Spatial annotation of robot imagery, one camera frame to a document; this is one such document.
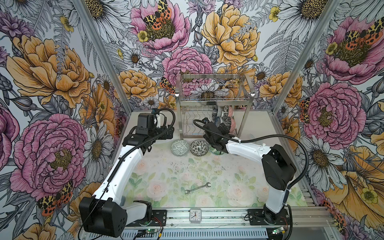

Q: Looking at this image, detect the right aluminium corner post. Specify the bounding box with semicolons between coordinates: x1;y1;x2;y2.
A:
271;0;341;114

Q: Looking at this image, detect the green geometric pattern bowl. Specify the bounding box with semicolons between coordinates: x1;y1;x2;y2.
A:
171;140;190;157

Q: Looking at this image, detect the dark blue petal bowl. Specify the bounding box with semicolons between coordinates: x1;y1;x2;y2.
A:
212;106;223;120

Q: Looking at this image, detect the left aluminium corner post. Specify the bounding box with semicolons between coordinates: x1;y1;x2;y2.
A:
74;1;132;116

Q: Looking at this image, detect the black corrugated cable conduit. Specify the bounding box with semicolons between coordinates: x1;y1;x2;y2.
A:
192;118;310;240

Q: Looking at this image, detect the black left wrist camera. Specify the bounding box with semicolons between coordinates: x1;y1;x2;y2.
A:
136;113;157;136

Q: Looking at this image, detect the aluminium front rail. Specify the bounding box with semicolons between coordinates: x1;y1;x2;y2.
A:
78;206;335;230

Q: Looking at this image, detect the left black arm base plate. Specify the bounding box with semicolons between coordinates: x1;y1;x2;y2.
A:
127;210;168;227

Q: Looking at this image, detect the aluminium corner post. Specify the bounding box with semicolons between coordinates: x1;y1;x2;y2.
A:
74;1;132;116
271;0;341;114

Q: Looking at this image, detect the small white square clock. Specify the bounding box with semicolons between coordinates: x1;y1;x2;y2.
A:
189;208;202;224

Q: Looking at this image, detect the silver combination wrench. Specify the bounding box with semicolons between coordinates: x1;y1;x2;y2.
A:
185;182;211;195

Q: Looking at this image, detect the black floral pattern bowl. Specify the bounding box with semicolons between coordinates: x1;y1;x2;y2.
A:
190;140;209;157

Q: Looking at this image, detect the green circuit board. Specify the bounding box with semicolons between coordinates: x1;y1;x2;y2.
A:
137;229;163;238

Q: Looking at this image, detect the blue white floral bowl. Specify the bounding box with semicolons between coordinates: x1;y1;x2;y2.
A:
213;117;223;127

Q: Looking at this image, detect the green leaf pattern bowl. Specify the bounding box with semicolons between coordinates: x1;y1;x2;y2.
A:
210;147;225;156

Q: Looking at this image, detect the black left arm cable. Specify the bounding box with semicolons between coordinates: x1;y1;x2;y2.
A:
77;107;177;240

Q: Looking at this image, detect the pink rimmed patterned bowl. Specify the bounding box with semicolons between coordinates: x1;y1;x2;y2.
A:
228;106;234;118

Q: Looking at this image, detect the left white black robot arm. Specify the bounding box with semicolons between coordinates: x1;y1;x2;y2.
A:
79;125;174;238

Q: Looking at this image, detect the silver metal dish rack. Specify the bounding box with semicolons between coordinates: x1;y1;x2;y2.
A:
175;71;256;139

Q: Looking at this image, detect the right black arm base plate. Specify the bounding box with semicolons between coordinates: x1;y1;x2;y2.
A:
246;209;291;226

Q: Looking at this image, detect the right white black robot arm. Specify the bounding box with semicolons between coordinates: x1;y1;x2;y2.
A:
194;118;297;215

